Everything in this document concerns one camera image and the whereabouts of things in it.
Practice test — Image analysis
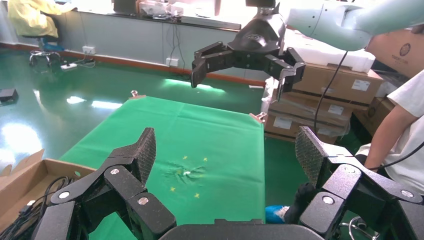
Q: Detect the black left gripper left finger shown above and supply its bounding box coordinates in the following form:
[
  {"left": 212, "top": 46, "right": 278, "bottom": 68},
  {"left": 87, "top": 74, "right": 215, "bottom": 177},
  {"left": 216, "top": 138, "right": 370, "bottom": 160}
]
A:
[{"left": 33, "top": 127, "right": 177, "bottom": 240}]

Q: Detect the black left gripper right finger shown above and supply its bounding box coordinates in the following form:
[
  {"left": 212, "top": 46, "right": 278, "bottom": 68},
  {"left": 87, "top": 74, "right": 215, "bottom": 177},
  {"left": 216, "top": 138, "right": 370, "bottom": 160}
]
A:
[{"left": 294, "top": 125, "right": 424, "bottom": 240}]

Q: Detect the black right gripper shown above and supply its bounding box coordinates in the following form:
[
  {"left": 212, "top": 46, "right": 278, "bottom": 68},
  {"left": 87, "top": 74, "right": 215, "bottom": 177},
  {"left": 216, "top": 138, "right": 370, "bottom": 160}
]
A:
[{"left": 191, "top": 13, "right": 306, "bottom": 102}]

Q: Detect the bare person forearm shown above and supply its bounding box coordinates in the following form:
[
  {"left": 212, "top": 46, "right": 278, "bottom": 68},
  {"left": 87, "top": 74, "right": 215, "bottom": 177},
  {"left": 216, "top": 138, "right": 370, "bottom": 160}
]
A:
[{"left": 363, "top": 104, "right": 419, "bottom": 171}]

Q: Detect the open brown cardboard box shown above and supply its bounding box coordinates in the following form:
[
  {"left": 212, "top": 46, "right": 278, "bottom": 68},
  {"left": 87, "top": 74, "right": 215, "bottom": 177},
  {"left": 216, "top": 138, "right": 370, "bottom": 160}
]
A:
[{"left": 0, "top": 149, "right": 97, "bottom": 240}]

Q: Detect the black box on floor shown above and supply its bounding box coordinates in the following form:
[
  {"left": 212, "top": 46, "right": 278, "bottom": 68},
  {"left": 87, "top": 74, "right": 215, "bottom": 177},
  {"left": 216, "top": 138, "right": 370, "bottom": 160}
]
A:
[{"left": 0, "top": 87, "right": 19, "bottom": 106}]

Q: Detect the brown shipping carton with label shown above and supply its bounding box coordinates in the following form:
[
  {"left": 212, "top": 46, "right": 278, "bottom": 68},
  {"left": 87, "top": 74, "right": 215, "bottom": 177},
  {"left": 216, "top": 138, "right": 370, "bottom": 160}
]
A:
[
  {"left": 264, "top": 114, "right": 339, "bottom": 145},
  {"left": 267, "top": 92, "right": 354, "bottom": 128},
  {"left": 291, "top": 62, "right": 384, "bottom": 106}
]

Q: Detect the black trouser leg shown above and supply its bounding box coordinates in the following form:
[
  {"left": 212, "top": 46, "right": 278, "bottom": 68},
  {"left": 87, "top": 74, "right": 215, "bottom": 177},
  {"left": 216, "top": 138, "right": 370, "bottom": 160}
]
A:
[{"left": 284, "top": 182, "right": 316, "bottom": 225}]

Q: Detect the blue shoe cover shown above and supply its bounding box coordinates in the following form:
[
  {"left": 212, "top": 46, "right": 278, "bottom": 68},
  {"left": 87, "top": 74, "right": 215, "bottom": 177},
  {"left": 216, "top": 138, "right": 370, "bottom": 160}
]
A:
[{"left": 264, "top": 204, "right": 291, "bottom": 225}]

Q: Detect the white foam packing block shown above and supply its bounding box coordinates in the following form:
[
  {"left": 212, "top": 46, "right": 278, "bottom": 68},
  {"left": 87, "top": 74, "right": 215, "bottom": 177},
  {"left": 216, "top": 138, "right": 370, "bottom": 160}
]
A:
[{"left": 284, "top": 29, "right": 378, "bottom": 74}]

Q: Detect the green table cloth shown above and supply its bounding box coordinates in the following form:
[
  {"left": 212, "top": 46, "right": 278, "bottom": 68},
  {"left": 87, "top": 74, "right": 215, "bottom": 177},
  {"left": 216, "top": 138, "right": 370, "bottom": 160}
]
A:
[{"left": 59, "top": 96, "right": 266, "bottom": 240}]

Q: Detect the chrome chair base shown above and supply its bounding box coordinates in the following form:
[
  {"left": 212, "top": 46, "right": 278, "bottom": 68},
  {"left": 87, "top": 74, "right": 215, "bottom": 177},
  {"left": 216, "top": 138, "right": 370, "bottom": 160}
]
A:
[{"left": 337, "top": 216, "right": 382, "bottom": 240}]

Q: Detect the long cluttered work bench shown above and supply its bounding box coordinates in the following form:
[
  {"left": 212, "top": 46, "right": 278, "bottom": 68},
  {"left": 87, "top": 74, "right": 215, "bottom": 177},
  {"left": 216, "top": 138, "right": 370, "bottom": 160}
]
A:
[{"left": 67, "top": 0, "right": 243, "bottom": 31}]

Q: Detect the person in white shirt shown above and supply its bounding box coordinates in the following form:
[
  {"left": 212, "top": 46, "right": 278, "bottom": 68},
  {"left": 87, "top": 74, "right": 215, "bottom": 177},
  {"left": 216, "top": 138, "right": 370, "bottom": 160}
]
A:
[{"left": 356, "top": 69, "right": 424, "bottom": 196}]

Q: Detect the brown carton with round logo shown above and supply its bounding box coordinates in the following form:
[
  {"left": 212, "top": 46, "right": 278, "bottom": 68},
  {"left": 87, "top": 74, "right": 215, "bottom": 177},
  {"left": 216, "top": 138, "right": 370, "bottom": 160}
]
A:
[{"left": 365, "top": 29, "right": 424, "bottom": 79}]

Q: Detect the rolling office stool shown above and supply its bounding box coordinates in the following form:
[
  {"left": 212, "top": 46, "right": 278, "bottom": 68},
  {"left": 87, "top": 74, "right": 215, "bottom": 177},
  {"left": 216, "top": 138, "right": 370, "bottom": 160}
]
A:
[{"left": 21, "top": 34, "right": 63, "bottom": 67}]

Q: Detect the person in yellow coat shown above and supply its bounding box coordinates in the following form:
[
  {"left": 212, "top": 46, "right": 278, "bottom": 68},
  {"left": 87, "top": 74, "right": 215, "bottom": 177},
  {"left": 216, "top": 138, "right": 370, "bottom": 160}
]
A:
[{"left": 8, "top": 0, "right": 78, "bottom": 39}]

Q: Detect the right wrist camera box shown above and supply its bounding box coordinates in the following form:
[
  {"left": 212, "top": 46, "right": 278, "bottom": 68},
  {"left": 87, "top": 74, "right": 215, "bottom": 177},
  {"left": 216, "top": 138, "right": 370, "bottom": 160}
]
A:
[{"left": 245, "top": 0, "right": 277, "bottom": 16}]

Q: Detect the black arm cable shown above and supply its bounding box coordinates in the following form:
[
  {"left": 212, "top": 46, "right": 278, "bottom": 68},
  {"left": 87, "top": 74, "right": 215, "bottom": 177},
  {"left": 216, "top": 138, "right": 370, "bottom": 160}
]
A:
[{"left": 312, "top": 50, "right": 349, "bottom": 134}]

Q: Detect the thin black cable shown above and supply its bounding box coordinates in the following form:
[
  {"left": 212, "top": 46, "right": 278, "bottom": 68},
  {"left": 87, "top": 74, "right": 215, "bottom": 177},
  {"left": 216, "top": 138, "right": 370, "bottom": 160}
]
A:
[{"left": 368, "top": 141, "right": 424, "bottom": 172}]

